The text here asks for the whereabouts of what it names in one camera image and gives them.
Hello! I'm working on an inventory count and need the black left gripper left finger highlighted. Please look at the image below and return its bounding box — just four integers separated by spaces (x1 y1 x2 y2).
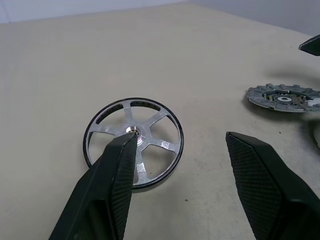
48 131 139 240

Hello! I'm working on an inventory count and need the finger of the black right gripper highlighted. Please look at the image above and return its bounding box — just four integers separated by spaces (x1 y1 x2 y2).
298 34 320 57

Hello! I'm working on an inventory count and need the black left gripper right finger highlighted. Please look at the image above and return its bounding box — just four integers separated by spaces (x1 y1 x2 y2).
225 131 320 240

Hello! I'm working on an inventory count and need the silver round rotor cap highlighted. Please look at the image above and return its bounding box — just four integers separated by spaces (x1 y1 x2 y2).
83 97 185 193
246 83 320 114

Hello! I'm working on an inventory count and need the copper wound motor stator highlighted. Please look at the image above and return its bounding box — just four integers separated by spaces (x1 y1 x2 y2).
306 98 320 149

